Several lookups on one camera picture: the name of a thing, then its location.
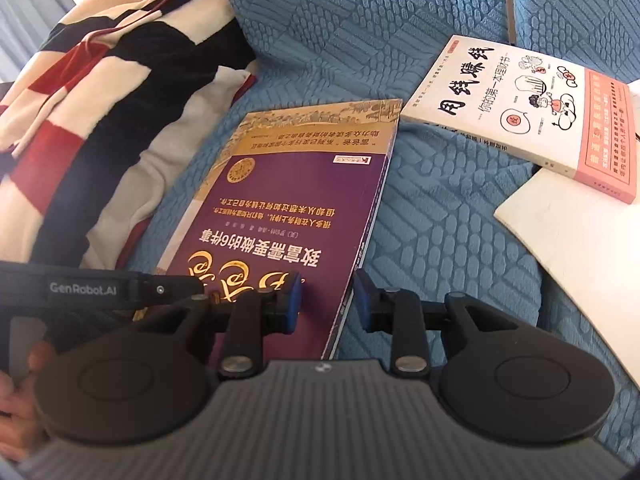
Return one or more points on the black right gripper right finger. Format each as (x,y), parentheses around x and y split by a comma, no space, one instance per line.
(494,373)

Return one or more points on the person's left hand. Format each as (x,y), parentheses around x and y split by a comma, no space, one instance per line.
(21,429)

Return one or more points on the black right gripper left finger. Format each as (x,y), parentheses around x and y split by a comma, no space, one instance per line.
(151,377)

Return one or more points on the blue textured bedspread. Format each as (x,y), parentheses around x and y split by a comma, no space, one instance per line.
(436,230)

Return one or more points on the white notebook with photo cover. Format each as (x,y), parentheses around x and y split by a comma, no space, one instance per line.
(588,243)

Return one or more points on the white orange finance book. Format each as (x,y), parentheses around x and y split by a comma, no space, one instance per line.
(556,114)

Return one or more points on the purple gold book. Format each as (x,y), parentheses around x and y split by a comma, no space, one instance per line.
(295,191)

